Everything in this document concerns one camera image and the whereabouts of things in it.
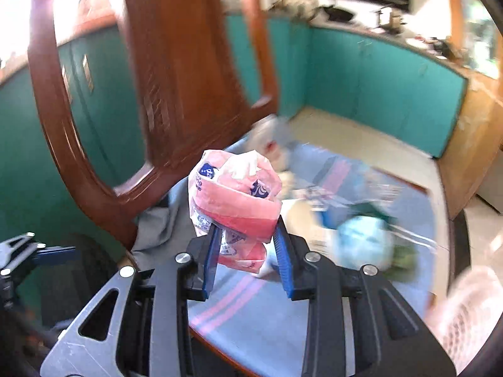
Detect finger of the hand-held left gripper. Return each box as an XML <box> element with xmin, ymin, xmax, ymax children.
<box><xmin>0</xmin><ymin>232</ymin><xmax>76</xmax><ymax>279</ymax></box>

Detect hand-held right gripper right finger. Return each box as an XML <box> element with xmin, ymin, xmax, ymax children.
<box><xmin>274</xmin><ymin>217</ymin><xmax>456</xmax><ymax>377</ymax></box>

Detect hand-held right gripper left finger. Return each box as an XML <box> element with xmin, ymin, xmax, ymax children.
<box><xmin>39</xmin><ymin>224</ymin><xmax>223</xmax><ymax>377</ymax></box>

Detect white plastic mesh basket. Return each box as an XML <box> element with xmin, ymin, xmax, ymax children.
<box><xmin>426</xmin><ymin>265</ymin><xmax>500</xmax><ymax>377</ymax></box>

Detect blue striped tablecloth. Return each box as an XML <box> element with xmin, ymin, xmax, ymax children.
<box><xmin>134</xmin><ymin>137</ymin><xmax>437</xmax><ymax>362</ymax></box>

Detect grey cloth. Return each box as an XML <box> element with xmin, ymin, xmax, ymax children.
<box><xmin>131</xmin><ymin>181</ymin><xmax>205</xmax><ymax>260</ymax></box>

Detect light blue crumpled bag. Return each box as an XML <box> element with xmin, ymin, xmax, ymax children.
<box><xmin>336</xmin><ymin>214</ymin><xmax>395</xmax><ymax>277</ymax></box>

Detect green crumpled packet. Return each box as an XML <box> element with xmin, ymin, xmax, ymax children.
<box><xmin>387</xmin><ymin>243</ymin><xmax>419</xmax><ymax>283</ymax></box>

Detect white crumpled wrapper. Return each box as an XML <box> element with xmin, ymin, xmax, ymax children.
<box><xmin>247</xmin><ymin>116</ymin><xmax>295</xmax><ymax>173</ymax></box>

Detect brown wooden chair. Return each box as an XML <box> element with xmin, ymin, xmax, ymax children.
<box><xmin>27</xmin><ymin>0</ymin><xmax>279</xmax><ymax>252</ymax></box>

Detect teal kitchen cabinets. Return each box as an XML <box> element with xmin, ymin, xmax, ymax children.
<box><xmin>0</xmin><ymin>10</ymin><xmax>470</xmax><ymax>252</ymax></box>

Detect wooden framed glass door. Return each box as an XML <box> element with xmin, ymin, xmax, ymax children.
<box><xmin>436</xmin><ymin>0</ymin><xmax>503</xmax><ymax>221</ymax></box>

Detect steel pan lid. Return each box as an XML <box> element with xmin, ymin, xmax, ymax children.
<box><xmin>275</xmin><ymin>0</ymin><xmax>315</xmax><ymax>20</ymax></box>

